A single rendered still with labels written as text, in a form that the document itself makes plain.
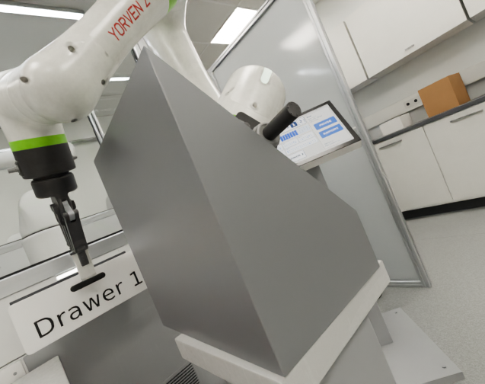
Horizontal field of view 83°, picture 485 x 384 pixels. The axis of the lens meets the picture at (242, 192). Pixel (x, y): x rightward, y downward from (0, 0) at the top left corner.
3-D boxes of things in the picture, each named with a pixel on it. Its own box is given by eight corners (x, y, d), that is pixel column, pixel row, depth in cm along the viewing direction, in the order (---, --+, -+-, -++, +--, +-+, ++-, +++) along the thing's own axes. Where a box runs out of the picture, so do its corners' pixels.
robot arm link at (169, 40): (252, 171, 78) (172, 32, 88) (276, 140, 64) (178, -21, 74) (212, 186, 72) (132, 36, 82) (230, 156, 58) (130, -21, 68)
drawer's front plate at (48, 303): (155, 283, 75) (139, 246, 75) (27, 356, 56) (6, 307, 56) (153, 283, 76) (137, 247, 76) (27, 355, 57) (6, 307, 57)
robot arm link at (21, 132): (32, 77, 57) (-37, 75, 48) (64, 62, 50) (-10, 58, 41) (55, 144, 61) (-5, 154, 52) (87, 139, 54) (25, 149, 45)
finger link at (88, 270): (86, 246, 61) (87, 247, 60) (95, 273, 62) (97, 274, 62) (71, 252, 59) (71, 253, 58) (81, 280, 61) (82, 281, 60)
